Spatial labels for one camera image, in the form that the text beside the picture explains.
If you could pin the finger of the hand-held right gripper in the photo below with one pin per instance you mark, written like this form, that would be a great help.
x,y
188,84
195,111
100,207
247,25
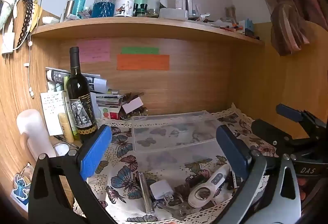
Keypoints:
x,y
289,112
266,131

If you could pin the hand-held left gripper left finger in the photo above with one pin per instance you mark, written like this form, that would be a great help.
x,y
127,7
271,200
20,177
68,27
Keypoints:
x,y
95,151

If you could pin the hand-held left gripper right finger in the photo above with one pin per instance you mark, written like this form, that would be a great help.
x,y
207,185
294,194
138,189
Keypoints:
x,y
232,149

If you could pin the small black object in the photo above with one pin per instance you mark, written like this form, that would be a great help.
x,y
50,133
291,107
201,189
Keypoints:
x,y
234,181

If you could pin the butterfly print tablecloth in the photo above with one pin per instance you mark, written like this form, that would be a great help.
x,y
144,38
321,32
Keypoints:
x,y
125,162

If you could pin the round white jar lid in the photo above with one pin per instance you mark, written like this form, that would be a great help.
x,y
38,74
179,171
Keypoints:
x,y
61,149

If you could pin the cream tube bottle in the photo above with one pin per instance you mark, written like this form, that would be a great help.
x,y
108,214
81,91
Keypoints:
x,y
66,126

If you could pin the colourful booklet stack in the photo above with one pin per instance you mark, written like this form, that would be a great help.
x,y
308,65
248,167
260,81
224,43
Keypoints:
x,y
109,103

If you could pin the white handheld thermometer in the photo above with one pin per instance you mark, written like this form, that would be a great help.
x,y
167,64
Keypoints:
x,y
205,192

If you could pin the dark wine bottle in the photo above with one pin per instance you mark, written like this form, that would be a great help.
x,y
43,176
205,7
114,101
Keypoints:
x,y
79,96

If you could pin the white paper note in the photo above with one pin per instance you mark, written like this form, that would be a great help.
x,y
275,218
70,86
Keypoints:
x,y
52,111

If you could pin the white card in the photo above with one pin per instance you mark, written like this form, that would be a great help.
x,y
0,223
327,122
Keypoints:
x,y
132,105

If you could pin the clear plastic container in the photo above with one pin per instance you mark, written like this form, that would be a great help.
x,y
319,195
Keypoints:
x,y
174,134

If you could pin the silver metal tube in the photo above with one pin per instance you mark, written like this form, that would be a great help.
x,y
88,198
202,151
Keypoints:
x,y
145,193

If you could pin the brown dried flowers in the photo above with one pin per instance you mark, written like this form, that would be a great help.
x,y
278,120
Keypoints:
x,y
133,97

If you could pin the white cylindrical bottle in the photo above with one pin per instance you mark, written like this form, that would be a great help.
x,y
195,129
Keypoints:
x,y
32,126

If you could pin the white charger plug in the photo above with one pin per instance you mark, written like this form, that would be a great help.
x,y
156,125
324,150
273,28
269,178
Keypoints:
x,y
160,189

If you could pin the blue cartoon sticker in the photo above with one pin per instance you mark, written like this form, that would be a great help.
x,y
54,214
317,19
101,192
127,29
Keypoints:
x,y
20,187

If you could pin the metal keys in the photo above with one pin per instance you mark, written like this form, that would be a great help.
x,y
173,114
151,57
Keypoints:
x,y
174,210

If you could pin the rolled printed paper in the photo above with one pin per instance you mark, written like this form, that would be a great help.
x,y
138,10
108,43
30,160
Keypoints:
x,y
57,74

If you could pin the small blue box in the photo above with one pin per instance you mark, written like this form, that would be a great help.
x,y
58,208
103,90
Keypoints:
x,y
249,25

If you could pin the orange sticky note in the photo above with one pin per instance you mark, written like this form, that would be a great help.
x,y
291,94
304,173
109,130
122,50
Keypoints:
x,y
143,62

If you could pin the pink sticky note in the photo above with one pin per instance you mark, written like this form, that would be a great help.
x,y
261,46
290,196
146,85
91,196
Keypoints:
x,y
93,50

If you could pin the brown striped curtain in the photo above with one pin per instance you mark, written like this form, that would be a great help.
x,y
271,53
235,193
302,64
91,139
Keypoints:
x,y
287,9

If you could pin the green sticky note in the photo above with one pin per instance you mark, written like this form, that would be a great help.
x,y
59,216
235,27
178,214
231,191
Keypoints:
x,y
139,50

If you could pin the small glass jar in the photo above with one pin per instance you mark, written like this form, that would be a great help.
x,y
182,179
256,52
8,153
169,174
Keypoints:
x,y
230,14

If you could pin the wooden shelf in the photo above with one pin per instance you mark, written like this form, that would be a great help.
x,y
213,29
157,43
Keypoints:
x,y
143,28

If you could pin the white power adapter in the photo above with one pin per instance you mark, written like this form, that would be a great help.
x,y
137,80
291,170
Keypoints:
x,y
8,43

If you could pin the silver metal flask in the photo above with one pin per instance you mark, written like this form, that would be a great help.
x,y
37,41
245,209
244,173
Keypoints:
x,y
68,10

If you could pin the blue liquid glass bottle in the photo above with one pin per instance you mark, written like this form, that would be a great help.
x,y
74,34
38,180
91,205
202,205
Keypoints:
x,y
103,6

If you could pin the white case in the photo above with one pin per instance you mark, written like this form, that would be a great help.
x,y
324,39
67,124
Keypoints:
x,y
173,14

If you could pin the tall teal bottle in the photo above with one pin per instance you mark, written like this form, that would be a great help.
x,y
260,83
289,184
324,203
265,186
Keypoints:
x,y
80,0

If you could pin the green fluffy towel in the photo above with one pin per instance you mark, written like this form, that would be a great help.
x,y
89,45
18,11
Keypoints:
x,y
7,4

